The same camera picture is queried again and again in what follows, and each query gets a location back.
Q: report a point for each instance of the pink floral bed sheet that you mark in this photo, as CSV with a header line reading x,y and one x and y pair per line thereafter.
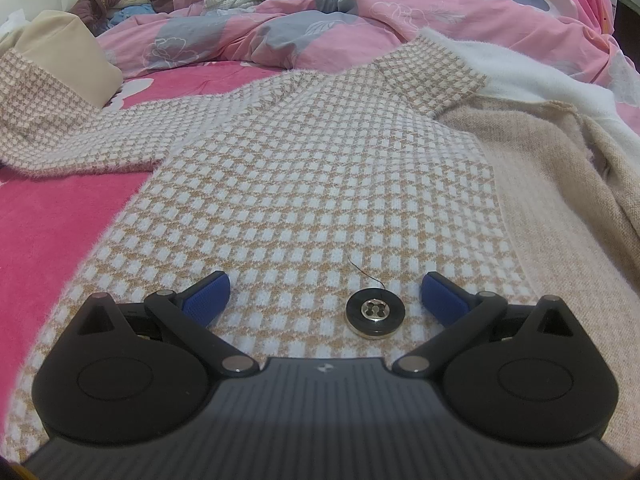
x,y
60,220

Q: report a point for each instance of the cream cloth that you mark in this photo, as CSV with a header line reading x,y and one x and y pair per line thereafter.
x,y
65,50

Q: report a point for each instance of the beige white checked knit sweater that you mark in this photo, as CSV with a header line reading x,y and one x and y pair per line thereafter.
x,y
325,185

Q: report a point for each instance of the light blue cloth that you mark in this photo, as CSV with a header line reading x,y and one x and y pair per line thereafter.
x,y
130,12

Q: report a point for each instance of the beige knit garment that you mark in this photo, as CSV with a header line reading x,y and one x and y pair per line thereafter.
x,y
550,210

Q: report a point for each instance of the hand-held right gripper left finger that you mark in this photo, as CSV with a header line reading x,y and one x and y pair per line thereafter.
x,y
207,300

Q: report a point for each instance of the white fluffy garment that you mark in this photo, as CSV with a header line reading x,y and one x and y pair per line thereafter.
x,y
540,85

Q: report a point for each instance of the pink floral duvet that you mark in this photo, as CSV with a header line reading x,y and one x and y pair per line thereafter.
x,y
300,35

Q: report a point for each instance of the black round button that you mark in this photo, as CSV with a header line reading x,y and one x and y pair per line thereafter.
x,y
361,321

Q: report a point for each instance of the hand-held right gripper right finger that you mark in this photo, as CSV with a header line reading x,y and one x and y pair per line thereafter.
x,y
442,300

